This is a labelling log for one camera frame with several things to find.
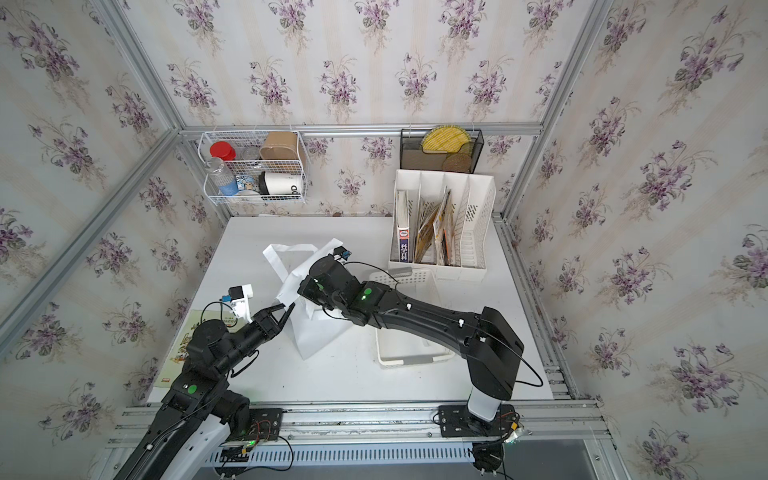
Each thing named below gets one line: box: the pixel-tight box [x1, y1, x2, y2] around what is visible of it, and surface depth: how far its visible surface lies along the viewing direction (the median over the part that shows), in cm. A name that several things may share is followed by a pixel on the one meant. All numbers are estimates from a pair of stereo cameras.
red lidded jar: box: [210, 141, 236, 160], surface depth 94 cm
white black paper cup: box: [258, 171, 302, 195], surface depth 95 cm
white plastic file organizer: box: [388, 169, 496, 270], surface depth 100 cm
